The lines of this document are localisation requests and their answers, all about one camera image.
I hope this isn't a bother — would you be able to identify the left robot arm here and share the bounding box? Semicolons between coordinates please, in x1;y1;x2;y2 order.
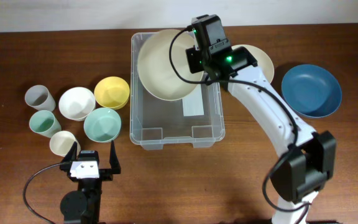
59;142;121;223

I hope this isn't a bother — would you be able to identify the mint green bowl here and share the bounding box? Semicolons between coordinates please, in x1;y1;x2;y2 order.
83;108;122;142

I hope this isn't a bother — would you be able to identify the mint green cup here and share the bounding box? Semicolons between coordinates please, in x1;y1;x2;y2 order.
29;110;62;138

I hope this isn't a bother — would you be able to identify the yellow bowl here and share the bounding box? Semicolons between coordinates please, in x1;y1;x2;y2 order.
94;77;131;110

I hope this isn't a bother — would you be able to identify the smaller beige plate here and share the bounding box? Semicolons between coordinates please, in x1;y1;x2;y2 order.
232;44;275;83

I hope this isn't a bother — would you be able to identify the grey cup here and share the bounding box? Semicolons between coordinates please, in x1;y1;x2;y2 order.
25;85;56;111

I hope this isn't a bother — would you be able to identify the clear plastic storage container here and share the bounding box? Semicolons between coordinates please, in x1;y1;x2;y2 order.
129;32;226;150

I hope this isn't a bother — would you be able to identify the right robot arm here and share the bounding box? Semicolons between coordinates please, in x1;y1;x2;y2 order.
186;14;336;223

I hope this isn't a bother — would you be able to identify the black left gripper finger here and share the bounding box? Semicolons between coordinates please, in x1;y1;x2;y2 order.
62;141;78;163
109;141;121;174

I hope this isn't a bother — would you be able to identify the cream cup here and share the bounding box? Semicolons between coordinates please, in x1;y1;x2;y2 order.
49;131;81;157

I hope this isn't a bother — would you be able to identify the white bowl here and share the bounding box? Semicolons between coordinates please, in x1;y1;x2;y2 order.
58;87;96;121

